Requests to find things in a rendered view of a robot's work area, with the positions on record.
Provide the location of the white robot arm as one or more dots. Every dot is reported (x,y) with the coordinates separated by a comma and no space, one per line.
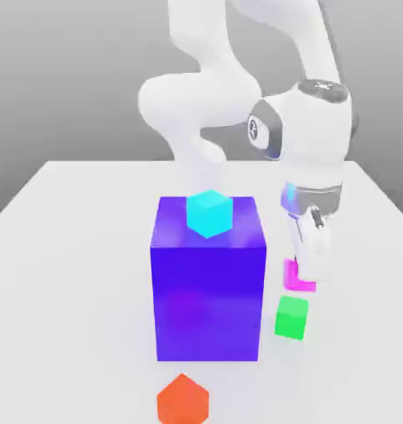
(207,99)

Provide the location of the small magenta cube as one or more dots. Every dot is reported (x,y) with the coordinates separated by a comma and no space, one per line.
(289,276)

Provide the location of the small green cube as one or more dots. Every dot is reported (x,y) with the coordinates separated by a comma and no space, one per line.
(290,319)

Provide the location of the small cyan cube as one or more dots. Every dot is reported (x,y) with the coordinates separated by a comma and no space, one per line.
(209,215)

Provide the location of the large blue box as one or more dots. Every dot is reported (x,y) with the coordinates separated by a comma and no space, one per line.
(207,298)

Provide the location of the small orange cube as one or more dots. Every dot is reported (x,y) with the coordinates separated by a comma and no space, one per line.
(183,402)

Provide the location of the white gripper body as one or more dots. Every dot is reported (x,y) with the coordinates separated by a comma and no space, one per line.
(315,246)

